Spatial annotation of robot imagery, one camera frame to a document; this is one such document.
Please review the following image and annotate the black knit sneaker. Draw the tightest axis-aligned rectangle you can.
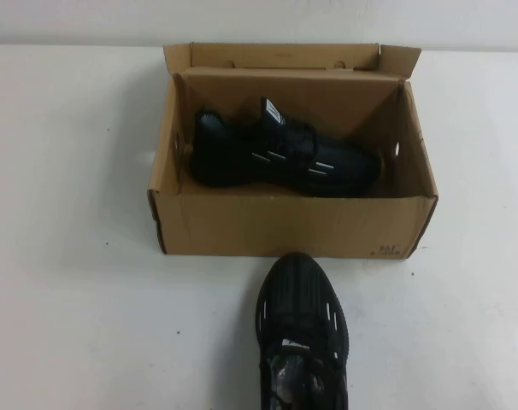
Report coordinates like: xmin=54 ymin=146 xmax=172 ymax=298
xmin=189 ymin=96 xmax=384 ymax=199
xmin=255 ymin=251 xmax=354 ymax=410

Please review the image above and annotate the brown cardboard shoe box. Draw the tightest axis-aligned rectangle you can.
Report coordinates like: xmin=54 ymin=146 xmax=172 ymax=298
xmin=149 ymin=41 xmax=439 ymax=261

